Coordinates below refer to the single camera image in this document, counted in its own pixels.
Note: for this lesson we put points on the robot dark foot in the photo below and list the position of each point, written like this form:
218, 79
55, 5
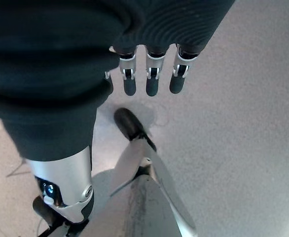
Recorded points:
42, 208
127, 122

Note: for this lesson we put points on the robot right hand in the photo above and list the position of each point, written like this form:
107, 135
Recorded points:
48, 61

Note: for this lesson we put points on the robot dark right foot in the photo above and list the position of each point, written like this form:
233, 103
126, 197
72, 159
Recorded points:
127, 122

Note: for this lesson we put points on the robot dark left foot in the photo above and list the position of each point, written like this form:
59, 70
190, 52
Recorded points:
42, 208

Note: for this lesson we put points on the robot silver right leg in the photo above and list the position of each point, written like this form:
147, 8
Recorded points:
156, 205

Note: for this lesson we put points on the robot silver left leg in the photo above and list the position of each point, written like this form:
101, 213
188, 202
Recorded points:
59, 230

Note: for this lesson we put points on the robot silver leg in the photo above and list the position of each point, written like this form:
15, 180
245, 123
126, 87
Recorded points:
156, 205
59, 230

